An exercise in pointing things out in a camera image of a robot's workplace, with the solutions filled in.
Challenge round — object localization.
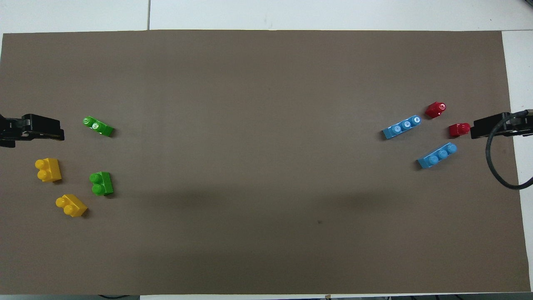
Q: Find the green two-stud block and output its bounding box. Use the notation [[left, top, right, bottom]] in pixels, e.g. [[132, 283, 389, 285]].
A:
[[89, 171, 114, 196], [82, 115, 114, 138]]

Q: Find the blue three-stud block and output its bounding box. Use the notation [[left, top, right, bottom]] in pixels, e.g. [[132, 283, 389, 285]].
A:
[[417, 142, 458, 170], [382, 115, 422, 140]]

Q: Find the red single-stud block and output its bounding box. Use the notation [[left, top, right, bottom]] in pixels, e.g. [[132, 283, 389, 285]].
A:
[[425, 101, 447, 120], [448, 122, 471, 138]]

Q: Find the yellow two-stud block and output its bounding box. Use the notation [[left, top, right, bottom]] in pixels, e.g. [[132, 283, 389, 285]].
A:
[[55, 194, 88, 218], [35, 158, 62, 183]]

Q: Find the brown table mat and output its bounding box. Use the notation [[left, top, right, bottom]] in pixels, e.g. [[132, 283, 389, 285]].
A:
[[0, 29, 531, 296]]

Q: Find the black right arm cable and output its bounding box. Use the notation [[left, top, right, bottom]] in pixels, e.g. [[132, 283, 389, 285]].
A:
[[486, 109, 533, 190]]

